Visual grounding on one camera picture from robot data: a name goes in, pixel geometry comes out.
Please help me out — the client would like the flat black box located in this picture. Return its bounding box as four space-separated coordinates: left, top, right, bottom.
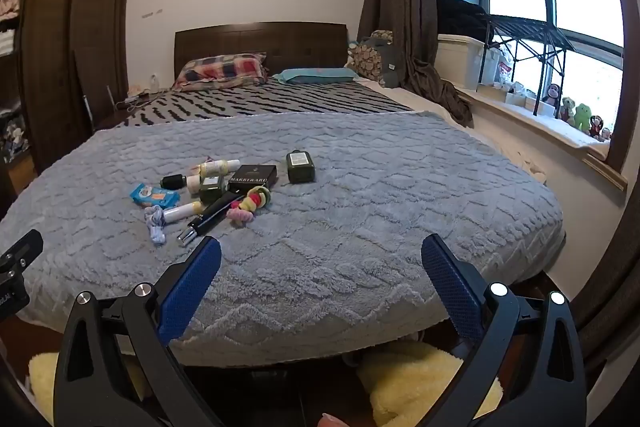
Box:
228 164 279 196

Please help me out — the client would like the dark wooden wardrobe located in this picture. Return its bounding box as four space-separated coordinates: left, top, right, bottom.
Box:
19 0 135 175

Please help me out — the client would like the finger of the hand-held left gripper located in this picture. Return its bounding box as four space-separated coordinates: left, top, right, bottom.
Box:
0 229 44 280

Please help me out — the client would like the black folded cloth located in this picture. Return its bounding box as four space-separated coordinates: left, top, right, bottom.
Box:
435 0 497 46

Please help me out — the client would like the square olive green bottle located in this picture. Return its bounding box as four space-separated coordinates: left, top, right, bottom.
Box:
286 149 316 184

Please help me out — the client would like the black folding rack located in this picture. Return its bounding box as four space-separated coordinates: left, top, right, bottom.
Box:
476 12 577 118

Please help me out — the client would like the patterned beige cushion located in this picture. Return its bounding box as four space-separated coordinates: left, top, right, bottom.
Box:
348 30 396 80

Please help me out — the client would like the cream tube with yellow cap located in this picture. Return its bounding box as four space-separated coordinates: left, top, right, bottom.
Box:
196 159 241 176

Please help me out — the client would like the plaid pillow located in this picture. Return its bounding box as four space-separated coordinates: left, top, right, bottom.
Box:
172 52 269 88

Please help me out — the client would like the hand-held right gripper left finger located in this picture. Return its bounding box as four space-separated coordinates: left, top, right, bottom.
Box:
52 236 223 427

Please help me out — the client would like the green frog plush toy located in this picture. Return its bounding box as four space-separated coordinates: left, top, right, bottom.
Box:
573 102 594 132

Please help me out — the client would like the white tube with yellow cap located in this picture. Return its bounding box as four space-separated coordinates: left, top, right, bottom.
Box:
162 201 204 224

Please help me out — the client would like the wooden windowsill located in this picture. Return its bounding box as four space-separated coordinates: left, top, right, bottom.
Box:
454 86 629 194

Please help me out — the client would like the open shelf with clothes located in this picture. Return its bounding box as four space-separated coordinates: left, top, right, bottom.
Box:
0 0 32 160

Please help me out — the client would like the colourful hair scrunchies bundle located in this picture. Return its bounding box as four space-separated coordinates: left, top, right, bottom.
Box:
227 186 272 224

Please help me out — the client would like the small bottle with black cap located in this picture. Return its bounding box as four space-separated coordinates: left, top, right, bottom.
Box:
160 175 201 190

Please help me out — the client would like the black white striped bedsheet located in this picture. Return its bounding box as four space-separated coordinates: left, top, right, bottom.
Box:
114 78 417 128

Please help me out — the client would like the white bag with red print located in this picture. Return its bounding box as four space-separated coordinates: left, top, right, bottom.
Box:
482 49 516 88

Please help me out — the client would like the dark green round bottle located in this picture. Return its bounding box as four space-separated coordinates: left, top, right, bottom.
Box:
199 175 229 203

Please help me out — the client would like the blue white hair tie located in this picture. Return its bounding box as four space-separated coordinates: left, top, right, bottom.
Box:
144 206 167 246

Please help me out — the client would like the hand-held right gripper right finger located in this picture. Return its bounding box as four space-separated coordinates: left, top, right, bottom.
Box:
421 234 588 427

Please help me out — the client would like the yellow fleece cloth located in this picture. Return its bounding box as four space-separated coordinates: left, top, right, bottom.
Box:
27 351 76 410
356 341 504 427

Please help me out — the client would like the blue wet wipes pack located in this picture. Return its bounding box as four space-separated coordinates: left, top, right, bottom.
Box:
129 183 181 208

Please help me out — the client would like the dark wooden bed headboard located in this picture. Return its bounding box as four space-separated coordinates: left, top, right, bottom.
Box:
174 22 349 80

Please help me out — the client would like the grey fluffy textured blanket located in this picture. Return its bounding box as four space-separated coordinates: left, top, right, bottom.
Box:
0 109 566 365

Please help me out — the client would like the white plastic storage box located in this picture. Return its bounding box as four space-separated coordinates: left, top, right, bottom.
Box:
437 34 489 91

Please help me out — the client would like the teal pillow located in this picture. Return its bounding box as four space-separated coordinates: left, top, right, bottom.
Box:
272 67 362 86

